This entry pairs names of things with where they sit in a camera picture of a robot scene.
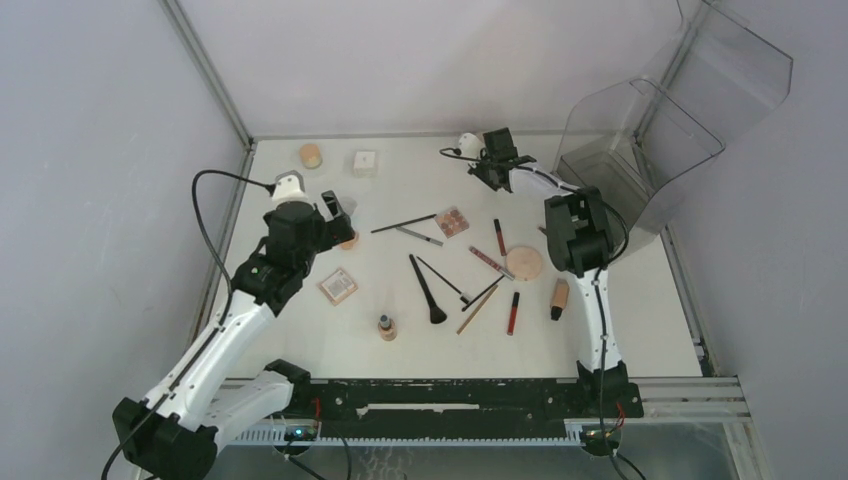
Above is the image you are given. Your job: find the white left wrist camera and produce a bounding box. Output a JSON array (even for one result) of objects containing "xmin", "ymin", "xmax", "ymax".
[{"xmin": 271, "ymin": 170, "xmax": 309, "ymax": 205}]

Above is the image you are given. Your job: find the beige beauty blender sponge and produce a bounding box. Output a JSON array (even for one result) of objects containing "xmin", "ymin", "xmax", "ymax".
[{"xmin": 340, "ymin": 232, "xmax": 359, "ymax": 250}]

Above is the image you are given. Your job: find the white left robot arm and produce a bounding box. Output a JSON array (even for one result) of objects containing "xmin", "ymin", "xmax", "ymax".
[{"xmin": 111, "ymin": 191, "xmax": 354, "ymax": 479}]

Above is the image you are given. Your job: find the red glitter lip gloss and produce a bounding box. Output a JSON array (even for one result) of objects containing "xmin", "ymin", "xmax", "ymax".
[{"xmin": 468, "ymin": 246, "xmax": 515, "ymax": 280}]

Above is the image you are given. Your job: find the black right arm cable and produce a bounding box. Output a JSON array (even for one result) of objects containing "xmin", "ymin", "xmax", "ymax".
[{"xmin": 438, "ymin": 146, "xmax": 647, "ymax": 480}]

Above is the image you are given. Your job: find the thin black angled brush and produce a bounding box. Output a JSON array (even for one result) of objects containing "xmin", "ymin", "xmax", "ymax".
[{"xmin": 416, "ymin": 256, "xmax": 471, "ymax": 306}]

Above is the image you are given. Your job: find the gold slim pencil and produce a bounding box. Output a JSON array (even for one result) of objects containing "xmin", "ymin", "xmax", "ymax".
[{"xmin": 456, "ymin": 285, "xmax": 498, "ymax": 335}]

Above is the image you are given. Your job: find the white cube box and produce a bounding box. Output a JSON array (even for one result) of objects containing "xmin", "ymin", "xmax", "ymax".
[{"xmin": 352, "ymin": 151, "xmax": 378, "ymax": 178}]

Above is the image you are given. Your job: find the checkered eyeliner pencil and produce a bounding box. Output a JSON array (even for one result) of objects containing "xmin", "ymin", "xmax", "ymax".
[{"xmin": 395, "ymin": 226, "xmax": 444, "ymax": 247}]

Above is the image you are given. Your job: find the clear acrylic makeup organizer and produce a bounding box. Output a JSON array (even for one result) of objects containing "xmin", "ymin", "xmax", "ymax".
[{"xmin": 555, "ymin": 1, "xmax": 794, "ymax": 253}]

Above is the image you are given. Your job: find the large black powder brush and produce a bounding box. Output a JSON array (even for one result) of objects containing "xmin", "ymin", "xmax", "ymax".
[{"xmin": 408, "ymin": 254, "xmax": 448, "ymax": 325}]

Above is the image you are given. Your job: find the round beige powder puff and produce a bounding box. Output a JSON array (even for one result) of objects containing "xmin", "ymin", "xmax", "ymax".
[{"xmin": 506, "ymin": 246, "xmax": 543, "ymax": 281}]

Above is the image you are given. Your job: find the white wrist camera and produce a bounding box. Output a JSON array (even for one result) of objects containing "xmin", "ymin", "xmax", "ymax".
[
  {"xmin": 457, "ymin": 133, "xmax": 485, "ymax": 161},
  {"xmin": 271, "ymin": 170, "xmax": 309, "ymax": 205}
]

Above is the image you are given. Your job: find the peach foundation bottle silver pump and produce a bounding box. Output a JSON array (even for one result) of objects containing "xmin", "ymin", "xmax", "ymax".
[{"xmin": 378, "ymin": 315, "xmax": 397, "ymax": 341}]

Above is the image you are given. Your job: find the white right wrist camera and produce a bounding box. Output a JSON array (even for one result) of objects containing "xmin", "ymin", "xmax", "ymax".
[{"xmin": 457, "ymin": 133, "xmax": 485, "ymax": 161}]

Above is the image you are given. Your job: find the black slim liner brush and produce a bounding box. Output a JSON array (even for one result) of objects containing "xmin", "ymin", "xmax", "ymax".
[{"xmin": 461, "ymin": 274, "xmax": 505, "ymax": 312}]

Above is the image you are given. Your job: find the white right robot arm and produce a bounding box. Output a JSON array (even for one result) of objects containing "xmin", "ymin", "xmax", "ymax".
[{"xmin": 454, "ymin": 128, "xmax": 629, "ymax": 416}]

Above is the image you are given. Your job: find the beige foundation bottle black cap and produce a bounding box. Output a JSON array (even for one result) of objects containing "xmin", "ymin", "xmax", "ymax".
[{"xmin": 550, "ymin": 279, "xmax": 570, "ymax": 321}]

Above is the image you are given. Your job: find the nine-pan eyeshadow palette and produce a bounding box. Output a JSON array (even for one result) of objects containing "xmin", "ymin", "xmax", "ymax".
[{"xmin": 434, "ymin": 206, "xmax": 470, "ymax": 239}]

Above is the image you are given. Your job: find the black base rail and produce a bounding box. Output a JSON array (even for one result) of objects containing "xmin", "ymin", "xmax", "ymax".
[{"xmin": 273, "ymin": 378, "xmax": 645, "ymax": 441}]

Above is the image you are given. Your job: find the orange square powder compact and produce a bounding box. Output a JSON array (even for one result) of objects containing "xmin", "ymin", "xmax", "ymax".
[{"xmin": 318, "ymin": 268, "xmax": 358, "ymax": 306}]

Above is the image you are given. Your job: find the round tan jar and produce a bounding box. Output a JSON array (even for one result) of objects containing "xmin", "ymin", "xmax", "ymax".
[{"xmin": 298, "ymin": 143, "xmax": 323, "ymax": 170}]

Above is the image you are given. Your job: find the orange-red lip gloss tube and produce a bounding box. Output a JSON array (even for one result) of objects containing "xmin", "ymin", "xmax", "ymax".
[{"xmin": 493, "ymin": 218, "xmax": 507, "ymax": 257}]

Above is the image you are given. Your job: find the red black liquid lipstick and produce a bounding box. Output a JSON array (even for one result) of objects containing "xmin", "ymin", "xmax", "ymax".
[{"xmin": 507, "ymin": 291, "xmax": 520, "ymax": 336}]

